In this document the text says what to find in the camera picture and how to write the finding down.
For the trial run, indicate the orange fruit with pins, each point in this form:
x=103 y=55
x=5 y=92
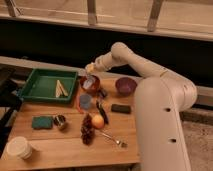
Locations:
x=98 y=121

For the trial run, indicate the white lidded container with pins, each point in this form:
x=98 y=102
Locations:
x=19 y=147

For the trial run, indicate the grey blue towel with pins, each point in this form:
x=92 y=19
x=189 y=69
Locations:
x=88 y=82

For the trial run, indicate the blue plastic cup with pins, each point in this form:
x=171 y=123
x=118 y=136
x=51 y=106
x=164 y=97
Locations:
x=85 y=101

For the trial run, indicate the small dark object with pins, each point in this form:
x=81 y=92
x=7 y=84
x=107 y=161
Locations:
x=102 y=93

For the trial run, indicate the black handled utensil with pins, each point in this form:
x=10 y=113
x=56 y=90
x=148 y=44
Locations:
x=102 y=112

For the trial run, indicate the silver fork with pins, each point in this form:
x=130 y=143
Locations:
x=116 y=141

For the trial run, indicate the wooden wedge pieces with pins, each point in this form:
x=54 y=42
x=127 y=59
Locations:
x=60 y=90

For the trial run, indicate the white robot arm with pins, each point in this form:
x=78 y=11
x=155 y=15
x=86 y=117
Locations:
x=159 y=98

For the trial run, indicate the dark grape bunch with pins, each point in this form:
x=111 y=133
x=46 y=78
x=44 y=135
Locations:
x=87 y=130

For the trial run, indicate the red bowl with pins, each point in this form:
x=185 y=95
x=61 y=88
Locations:
x=95 y=86

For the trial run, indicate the small metal cup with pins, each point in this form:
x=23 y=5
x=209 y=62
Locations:
x=60 y=121

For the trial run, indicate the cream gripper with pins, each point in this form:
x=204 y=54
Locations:
x=90 y=68

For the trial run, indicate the black rectangular block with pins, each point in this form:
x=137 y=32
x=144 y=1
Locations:
x=121 y=108

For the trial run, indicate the green plastic tray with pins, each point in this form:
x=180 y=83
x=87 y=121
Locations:
x=41 y=85

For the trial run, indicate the green sponge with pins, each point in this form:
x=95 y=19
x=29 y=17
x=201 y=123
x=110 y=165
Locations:
x=42 y=122

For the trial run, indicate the purple bowl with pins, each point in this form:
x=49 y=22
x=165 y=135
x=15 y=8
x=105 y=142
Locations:
x=125 y=86

